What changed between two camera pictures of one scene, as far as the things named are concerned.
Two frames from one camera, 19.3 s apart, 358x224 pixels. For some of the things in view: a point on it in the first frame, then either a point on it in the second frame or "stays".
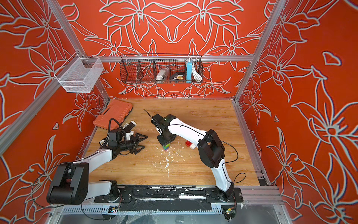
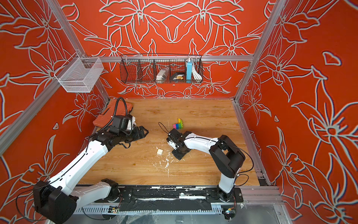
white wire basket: (79, 74) stays
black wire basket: (161, 68) stays
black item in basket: (178, 76) stays
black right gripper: (165, 143) to (176, 156)
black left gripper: (134, 143) to (138, 135)
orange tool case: (117, 110) stays
